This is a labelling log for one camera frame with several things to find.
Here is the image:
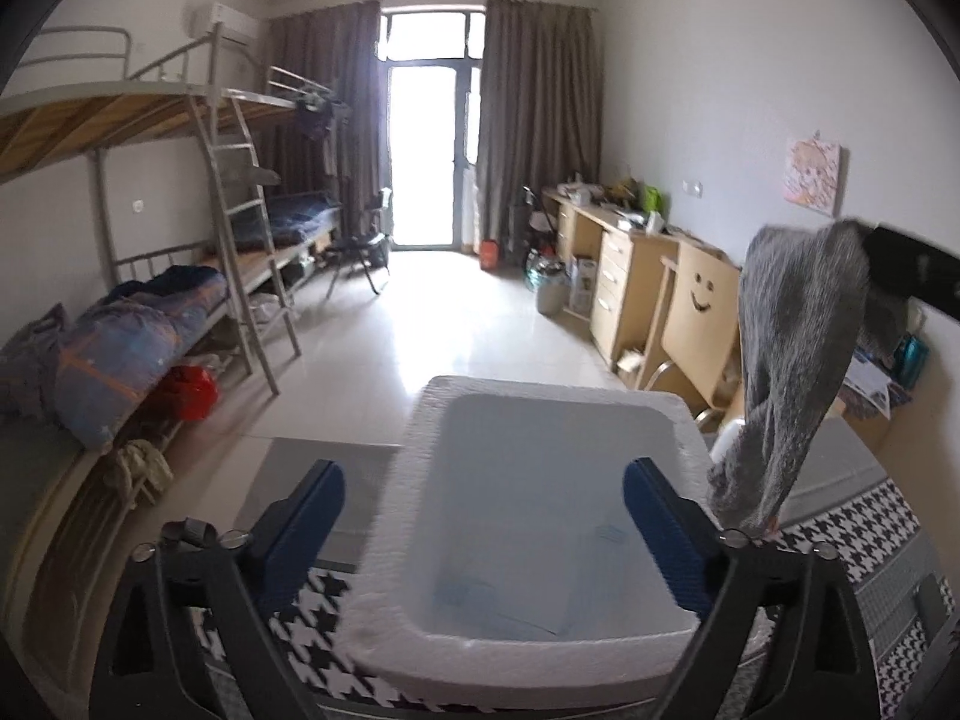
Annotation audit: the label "beige crumpled cloth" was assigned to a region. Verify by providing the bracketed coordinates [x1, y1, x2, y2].
[103, 439, 175, 509]

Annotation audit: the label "blue bedding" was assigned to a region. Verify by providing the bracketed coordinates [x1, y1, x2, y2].
[266, 191, 343, 246]

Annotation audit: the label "glass balcony door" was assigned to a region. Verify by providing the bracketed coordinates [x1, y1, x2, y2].
[379, 7, 488, 250]

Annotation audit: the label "metal bed ladder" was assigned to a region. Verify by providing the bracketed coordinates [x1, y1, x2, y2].
[187, 90, 302, 395]

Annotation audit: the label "wooden desk with drawers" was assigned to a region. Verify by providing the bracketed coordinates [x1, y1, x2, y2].
[540, 184, 743, 370]

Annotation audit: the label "dark hanging clothes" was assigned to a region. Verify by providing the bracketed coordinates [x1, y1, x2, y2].
[292, 92, 351, 143]

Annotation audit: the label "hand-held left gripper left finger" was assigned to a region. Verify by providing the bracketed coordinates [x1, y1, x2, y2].
[90, 457, 347, 720]

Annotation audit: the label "white air conditioner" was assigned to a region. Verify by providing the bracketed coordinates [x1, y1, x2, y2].
[191, 1, 260, 43]

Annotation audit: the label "water jug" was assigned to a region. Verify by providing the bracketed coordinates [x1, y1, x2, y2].
[525, 251, 572, 316]

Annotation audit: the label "blue and orange quilt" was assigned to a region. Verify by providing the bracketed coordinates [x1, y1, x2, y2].
[56, 266, 230, 451]

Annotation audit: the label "grey knitted cloth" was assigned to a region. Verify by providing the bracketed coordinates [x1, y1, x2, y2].
[707, 216, 914, 535]

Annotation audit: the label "red bag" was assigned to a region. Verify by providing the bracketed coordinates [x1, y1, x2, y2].
[156, 364, 220, 422]

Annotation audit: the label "white foam box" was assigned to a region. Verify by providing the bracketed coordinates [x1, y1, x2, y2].
[337, 373, 773, 707]

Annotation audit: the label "black folding chair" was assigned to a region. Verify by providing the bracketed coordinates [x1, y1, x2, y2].
[326, 187, 395, 298]

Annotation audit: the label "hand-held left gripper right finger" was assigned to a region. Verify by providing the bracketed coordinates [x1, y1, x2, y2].
[622, 456, 878, 720]

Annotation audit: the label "white carton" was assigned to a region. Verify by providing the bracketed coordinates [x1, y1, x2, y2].
[570, 259, 599, 310]

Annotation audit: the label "teal bottle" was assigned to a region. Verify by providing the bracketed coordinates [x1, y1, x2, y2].
[896, 334, 929, 392]

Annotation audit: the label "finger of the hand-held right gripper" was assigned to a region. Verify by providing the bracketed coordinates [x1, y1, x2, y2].
[862, 222, 960, 313]

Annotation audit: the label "metal bunk bed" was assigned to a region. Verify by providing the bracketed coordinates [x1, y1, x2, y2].
[0, 25, 301, 691]
[214, 64, 353, 293]

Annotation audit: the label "houndstooth tablecloth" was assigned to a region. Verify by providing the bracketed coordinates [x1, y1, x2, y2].
[187, 420, 960, 720]

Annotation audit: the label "brown curtain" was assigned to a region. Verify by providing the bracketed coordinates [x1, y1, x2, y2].
[476, 0, 605, 248]
[266, 0, 392, 241]

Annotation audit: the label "blue-grey pillow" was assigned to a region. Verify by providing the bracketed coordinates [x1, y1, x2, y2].
[0, 304, 70, 421]

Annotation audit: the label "printed papers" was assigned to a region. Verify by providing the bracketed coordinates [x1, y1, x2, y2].
[840, 358, 895, 421]

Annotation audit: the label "pink wall picture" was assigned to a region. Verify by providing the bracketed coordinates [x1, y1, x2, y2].
[782, 135, 849, 215]

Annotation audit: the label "wooden chair with smiley face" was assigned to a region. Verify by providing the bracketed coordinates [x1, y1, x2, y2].
[640, 240, 745, 422]

